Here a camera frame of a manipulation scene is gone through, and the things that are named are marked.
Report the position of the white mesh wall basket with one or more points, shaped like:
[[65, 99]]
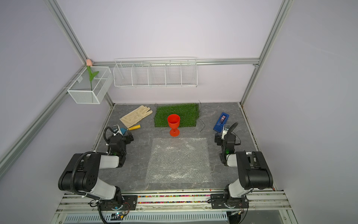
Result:
[[80, 89]]

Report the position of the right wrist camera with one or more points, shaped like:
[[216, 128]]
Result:
[[225, 131]]

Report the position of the red plastic wine glass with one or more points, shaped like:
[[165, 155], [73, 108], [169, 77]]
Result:
[[174, 122]]

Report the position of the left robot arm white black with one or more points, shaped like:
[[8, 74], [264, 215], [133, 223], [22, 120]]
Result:
[[80, 176]]

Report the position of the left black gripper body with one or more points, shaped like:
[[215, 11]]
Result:
[[126, 140]]

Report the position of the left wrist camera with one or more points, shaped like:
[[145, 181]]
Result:
[[117, 130]]

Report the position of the beige work glove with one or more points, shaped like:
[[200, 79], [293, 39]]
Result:
[[136, 116]]

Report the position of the pink artificial tulip flower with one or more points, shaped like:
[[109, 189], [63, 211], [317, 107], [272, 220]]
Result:
[[92, 74]]

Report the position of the white wire wall shelf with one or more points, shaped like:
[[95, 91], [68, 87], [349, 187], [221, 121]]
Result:
[[155, 72]]

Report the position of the teal yellow garden rake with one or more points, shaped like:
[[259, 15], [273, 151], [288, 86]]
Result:
[[133, 127]]

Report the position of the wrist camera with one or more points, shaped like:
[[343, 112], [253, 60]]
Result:
[[117, 130], [225, 131]]

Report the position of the green artificial grass mat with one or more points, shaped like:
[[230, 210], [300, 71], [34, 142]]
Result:
[[188, 113]]

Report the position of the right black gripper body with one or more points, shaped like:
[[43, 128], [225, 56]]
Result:
[[220, 142]]

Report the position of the blue tape dispenser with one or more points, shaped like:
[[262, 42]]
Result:
[[219, 126]]

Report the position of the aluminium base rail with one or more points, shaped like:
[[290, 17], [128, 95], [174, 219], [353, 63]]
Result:
[[179, 207]]

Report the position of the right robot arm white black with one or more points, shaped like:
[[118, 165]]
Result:
[[253, 172]]

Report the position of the clear bubble wrap sheet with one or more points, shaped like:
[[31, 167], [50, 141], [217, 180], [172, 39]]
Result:
[[182, 160]]

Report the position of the loose black thread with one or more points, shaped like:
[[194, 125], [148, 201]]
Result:
[[203, 112]]

